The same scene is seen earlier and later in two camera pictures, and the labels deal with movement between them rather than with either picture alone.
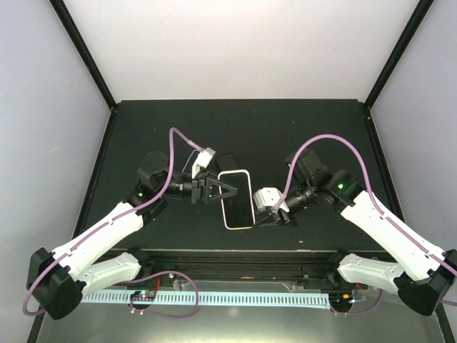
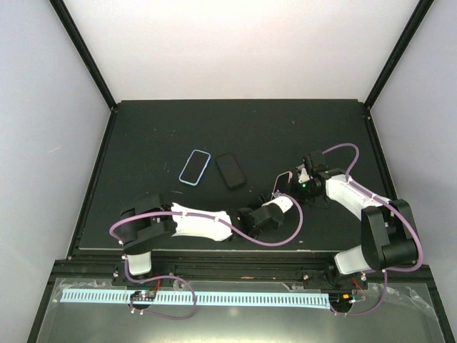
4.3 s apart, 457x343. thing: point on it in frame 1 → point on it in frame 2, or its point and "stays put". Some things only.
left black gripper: [202, 186] → [261, 198]
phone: [238, 208] → [282, 183]
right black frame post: [409, 31] stays put
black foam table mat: [263, 134] stays put
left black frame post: [84, 52] stays put
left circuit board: [146, 295] stays put
